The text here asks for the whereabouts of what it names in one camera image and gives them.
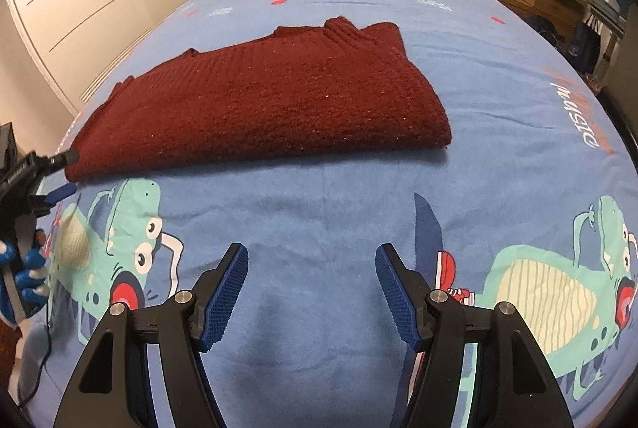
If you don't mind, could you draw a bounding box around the dark red knit sweater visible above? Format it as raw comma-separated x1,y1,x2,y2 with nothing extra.
66,17,452,181

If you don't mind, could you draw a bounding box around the orange knit sleeve forearm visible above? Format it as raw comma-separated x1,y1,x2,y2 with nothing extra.
0,320,23,389

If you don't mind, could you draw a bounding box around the left blue white gloved hand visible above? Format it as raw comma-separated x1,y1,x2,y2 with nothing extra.
1,228,50,329

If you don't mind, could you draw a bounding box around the blue dinosaur print bedsheet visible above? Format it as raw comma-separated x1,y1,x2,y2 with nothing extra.
20,0,637,427

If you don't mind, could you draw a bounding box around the black cable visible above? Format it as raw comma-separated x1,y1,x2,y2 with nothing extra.
16,297,57,409

